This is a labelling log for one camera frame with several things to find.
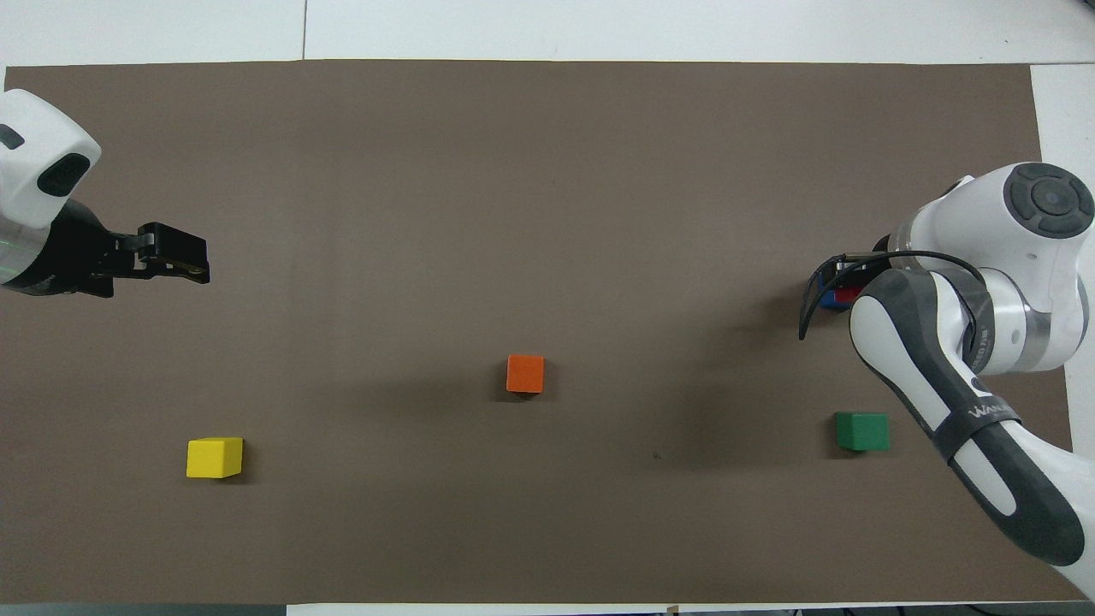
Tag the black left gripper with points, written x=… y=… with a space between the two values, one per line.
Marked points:
x=81 y=252

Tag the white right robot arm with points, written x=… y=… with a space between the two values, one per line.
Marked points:
x=949 y=368

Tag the red cube block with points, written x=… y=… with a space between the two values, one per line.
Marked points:
x=847 y=298

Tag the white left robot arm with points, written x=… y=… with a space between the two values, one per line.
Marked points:
x=34 y=154

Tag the orange cube block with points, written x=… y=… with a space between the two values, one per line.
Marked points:
x=525 y=375

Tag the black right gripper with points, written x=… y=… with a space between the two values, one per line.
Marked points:
x=855 y=272

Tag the green cube block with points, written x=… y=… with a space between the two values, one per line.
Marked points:
x=861 y=432

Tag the blue cube block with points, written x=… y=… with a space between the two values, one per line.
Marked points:
x=827 y=301

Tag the brown table mat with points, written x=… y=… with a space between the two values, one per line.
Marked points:
x=513 y=214

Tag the yellow cube block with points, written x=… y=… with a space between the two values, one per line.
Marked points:
x=214 y=459

